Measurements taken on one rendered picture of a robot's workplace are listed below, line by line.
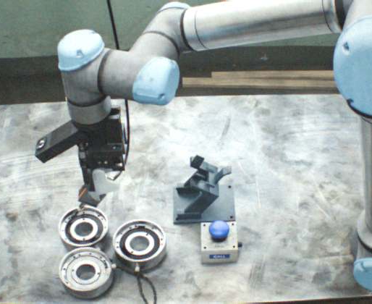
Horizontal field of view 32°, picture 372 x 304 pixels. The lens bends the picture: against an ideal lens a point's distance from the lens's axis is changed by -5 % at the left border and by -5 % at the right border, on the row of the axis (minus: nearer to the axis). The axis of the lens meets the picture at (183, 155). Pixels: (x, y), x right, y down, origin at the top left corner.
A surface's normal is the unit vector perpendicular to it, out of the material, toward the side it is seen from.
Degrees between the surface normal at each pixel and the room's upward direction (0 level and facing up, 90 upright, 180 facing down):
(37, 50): 90
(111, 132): 90
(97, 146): 0
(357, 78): 82
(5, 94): 0
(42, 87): 0
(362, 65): 82
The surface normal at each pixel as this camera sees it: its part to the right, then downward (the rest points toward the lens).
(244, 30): -0.38, 0.62
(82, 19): 0.00, 0.71
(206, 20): -0.53, -0.03
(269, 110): -0.04, -0.69
